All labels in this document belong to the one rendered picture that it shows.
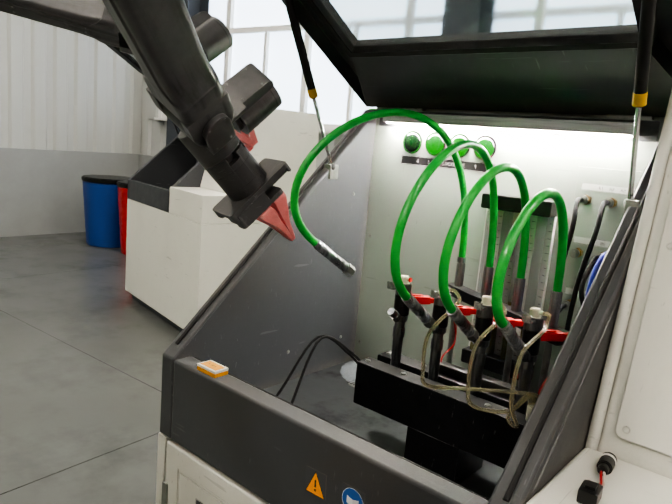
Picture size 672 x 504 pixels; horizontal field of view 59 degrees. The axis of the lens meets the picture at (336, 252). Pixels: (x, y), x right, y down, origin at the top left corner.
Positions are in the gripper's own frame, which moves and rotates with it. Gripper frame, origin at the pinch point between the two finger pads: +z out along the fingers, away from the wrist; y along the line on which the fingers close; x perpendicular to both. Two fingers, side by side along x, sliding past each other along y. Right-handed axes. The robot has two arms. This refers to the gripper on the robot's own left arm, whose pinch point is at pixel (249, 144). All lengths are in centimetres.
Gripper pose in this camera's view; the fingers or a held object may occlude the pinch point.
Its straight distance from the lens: 103.1
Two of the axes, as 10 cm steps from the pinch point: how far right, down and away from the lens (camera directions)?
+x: -7.0, 6.8, -2.2
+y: -2.8, 0.3, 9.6
